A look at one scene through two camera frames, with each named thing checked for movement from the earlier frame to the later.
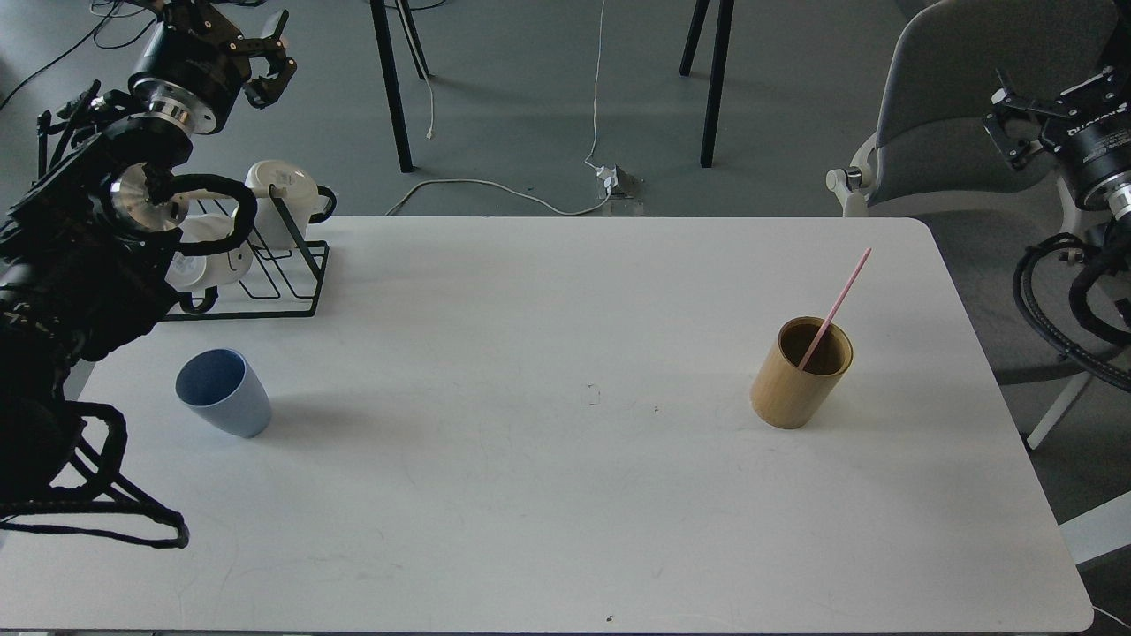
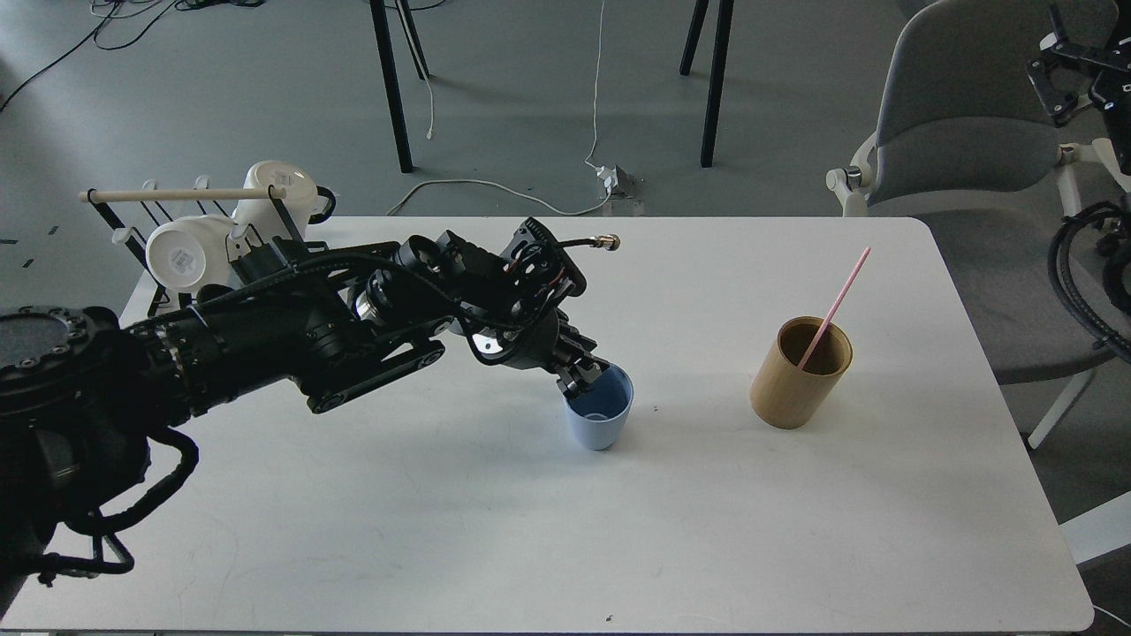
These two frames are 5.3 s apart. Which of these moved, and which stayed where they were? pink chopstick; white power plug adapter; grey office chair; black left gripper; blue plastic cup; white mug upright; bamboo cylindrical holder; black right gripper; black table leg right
Moved: black left gripper; blue plastic cup; black right gripper
Stayed: black table leg right; bamboo cylindrical holder; white mug upright; pink chopstick; grey office chair; white power plug adapter
